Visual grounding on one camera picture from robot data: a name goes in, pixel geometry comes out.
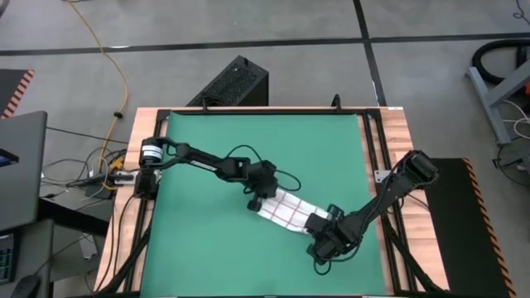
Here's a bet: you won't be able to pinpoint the round fan base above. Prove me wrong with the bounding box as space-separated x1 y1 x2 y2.
492 136 530 190

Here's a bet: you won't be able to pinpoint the large black hazard-striped mat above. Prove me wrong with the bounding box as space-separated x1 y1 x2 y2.
416 156 518 298

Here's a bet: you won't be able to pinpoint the black computer tower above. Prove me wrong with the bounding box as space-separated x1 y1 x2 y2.
185 55 269 108

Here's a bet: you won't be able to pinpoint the small black hazard-striped mat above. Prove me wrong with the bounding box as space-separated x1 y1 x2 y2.
0 69 35 120

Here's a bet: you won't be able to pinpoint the black floor cable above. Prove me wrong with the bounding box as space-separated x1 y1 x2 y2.
45 126 129 145

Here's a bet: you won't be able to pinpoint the grey laptop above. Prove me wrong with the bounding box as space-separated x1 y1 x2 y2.
0 110 48 233

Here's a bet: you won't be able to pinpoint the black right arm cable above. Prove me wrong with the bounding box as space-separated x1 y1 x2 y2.
312 258 332 276

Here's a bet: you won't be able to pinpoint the grey desk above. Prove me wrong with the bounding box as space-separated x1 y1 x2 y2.
0 219 55 298

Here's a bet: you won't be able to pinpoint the yellow floor cable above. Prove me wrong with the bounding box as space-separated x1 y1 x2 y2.
65 0 129 191

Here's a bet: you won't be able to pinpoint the white red-checked towel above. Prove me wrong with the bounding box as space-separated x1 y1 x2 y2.
256 186 333 235

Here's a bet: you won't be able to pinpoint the black hose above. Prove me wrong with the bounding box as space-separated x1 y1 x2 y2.
471 37 530 86

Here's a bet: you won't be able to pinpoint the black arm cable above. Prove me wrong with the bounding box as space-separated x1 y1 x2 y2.
225 143 302 194
312 258 332 276

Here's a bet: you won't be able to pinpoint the grey metal stand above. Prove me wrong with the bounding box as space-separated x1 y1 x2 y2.
465 57 530 146

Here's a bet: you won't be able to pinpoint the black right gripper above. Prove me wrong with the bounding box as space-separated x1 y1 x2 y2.
306 214 361 266

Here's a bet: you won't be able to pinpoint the black computer mouse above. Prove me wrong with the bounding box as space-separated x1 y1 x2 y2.
10 275 42 298

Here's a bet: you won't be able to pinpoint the green table mat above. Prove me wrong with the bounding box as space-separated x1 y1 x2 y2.
140 111 388 297

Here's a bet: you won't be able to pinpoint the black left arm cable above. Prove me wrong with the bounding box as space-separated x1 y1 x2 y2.
225 143 302 194

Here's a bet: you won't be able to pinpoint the white cables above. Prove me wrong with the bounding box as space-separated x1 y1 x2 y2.
503 99 530 140

